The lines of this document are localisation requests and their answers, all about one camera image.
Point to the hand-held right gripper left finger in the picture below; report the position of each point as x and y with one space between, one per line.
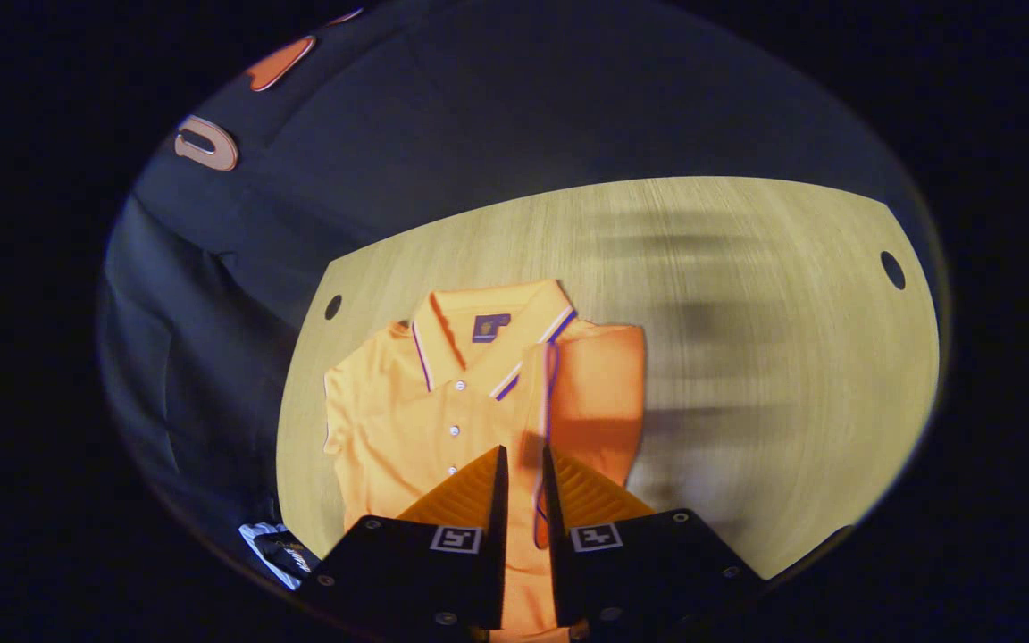
497 545

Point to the orange polo T-shirt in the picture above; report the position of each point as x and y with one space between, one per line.
389 420

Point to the black and white garment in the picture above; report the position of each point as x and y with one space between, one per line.
278 554

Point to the black backdrop cloth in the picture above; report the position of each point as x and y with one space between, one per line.
479 116

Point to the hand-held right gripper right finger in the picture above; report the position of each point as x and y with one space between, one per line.
557 554

